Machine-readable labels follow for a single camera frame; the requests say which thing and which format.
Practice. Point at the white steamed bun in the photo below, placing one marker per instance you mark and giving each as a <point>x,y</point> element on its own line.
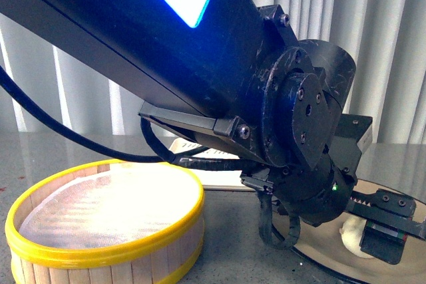
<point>351,233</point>

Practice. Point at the yellow-rimmed bamboo steamer basket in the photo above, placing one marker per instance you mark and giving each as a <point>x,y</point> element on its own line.
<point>164,258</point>

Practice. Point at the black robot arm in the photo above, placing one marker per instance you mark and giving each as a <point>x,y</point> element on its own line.
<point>227,86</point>

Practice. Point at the white steamer liner cloth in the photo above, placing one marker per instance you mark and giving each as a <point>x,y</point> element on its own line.
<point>126,203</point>

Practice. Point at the beige plate with black rim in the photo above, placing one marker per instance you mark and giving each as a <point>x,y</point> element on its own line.
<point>323,244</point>

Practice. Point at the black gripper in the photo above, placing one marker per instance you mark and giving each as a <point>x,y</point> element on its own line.
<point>290,195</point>

